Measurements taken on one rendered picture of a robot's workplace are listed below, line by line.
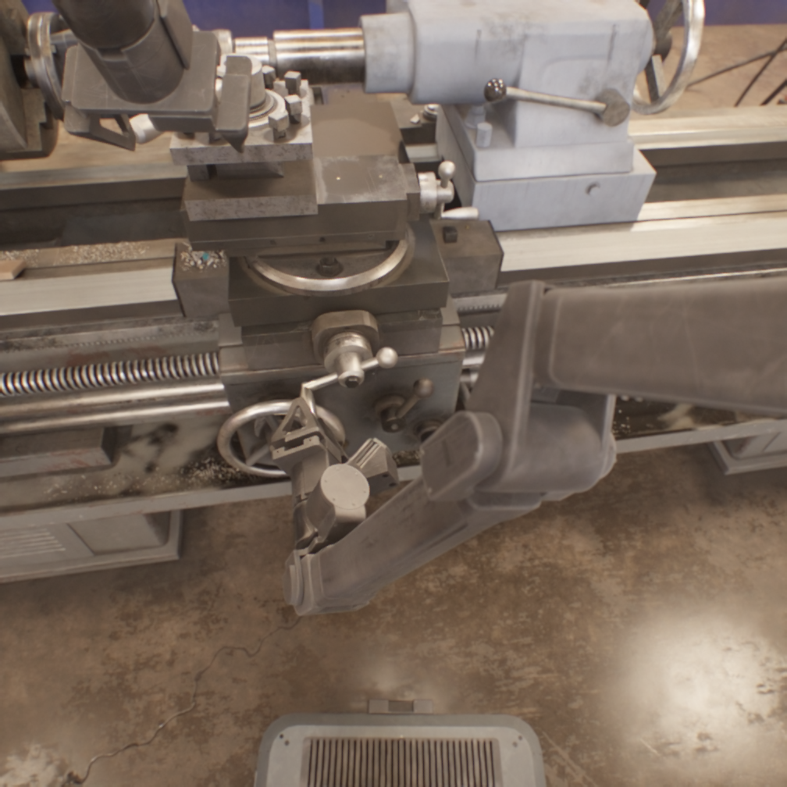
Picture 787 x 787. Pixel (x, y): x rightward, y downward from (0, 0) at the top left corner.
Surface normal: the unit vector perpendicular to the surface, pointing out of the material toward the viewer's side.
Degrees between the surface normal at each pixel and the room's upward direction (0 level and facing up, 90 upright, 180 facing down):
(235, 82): 30
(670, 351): 70
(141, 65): 115
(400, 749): 0
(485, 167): 62
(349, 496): 22
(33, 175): 49
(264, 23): 90
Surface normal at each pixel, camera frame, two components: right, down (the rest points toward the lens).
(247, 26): 0.16, 0.78
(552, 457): 0.43, 0.14
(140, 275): 0.11, -0.05
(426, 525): -0.88, -0.04
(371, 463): -0.35, -0.54
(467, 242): 0.03, -0.62
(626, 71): 0.16, 0.60
